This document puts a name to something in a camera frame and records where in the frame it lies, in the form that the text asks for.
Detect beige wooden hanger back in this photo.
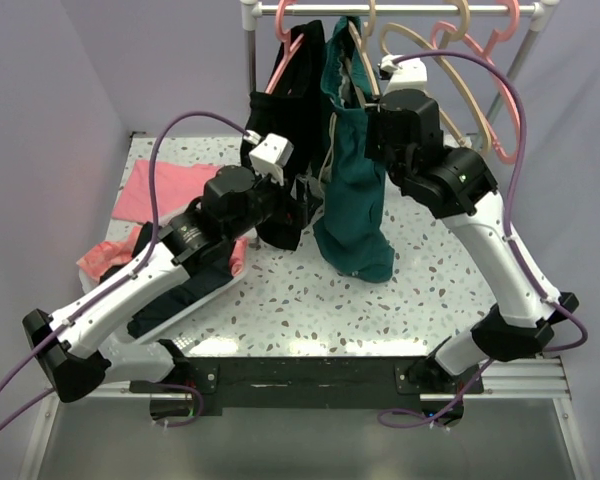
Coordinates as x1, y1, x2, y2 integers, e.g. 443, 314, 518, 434
379, 0, 492, 156

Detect beige wooden hanger front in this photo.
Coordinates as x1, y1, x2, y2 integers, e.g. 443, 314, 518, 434
348, 0, 381, 101

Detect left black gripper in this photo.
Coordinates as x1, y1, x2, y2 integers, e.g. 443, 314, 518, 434
225, 155, 322, 243

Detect coral patterned garment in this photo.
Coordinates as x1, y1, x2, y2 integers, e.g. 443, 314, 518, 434
76, 226, 141, 281

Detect pink folded shirt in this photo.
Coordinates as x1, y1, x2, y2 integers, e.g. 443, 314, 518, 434
112, 159, 220, 223

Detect beige wooden hanger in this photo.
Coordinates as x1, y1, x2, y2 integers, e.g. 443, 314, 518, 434
348, 0, 381, 101
379, 0, 492, 156

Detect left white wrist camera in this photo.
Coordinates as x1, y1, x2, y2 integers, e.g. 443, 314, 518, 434
248, 133, 294, 186

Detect white laundry basket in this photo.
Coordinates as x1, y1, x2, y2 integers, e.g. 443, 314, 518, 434
79, 199, 254, 346

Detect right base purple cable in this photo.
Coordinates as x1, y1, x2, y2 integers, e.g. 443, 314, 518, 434
377, 357, 496, 430

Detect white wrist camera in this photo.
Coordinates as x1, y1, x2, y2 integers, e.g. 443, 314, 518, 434
248, 133, 294, 186
379, 55, 428, 95

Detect teal green shorts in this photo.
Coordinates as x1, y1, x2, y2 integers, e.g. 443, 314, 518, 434
312, 17, 394, 283

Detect white metal clothes rack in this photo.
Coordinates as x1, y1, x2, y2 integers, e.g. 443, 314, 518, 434
240, 1, 560, 147

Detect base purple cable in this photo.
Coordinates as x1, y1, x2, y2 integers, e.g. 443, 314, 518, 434
149, 385, 207, 429
377, 357, 496, 430

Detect pink hanger holding shorts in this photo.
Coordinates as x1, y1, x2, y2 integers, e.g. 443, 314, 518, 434
265, 0, 304, 95

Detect dark navy garment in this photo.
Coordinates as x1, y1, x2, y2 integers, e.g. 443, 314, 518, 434
98, 222, 234, 339

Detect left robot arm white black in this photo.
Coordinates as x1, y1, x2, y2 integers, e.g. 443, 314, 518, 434
23, 166, 317, 403

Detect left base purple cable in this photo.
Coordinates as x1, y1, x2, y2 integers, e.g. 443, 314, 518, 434
149, 385, 207, 429

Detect black shorts on hanger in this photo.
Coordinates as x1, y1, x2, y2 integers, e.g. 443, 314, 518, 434
246, 20, 325, 251

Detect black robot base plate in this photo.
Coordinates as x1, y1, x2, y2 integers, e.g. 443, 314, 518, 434
129, 354, 484, 419

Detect pink empty hanger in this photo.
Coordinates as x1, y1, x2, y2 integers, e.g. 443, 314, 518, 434
430, 1, 520, 164

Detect pink garment in basket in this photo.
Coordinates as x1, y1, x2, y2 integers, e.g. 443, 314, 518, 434
228, 237, 248, 277

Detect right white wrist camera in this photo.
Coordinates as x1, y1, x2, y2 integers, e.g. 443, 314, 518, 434
379, 55, 428, 95

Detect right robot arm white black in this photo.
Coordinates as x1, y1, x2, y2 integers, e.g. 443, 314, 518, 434
366, 89, 579, 393

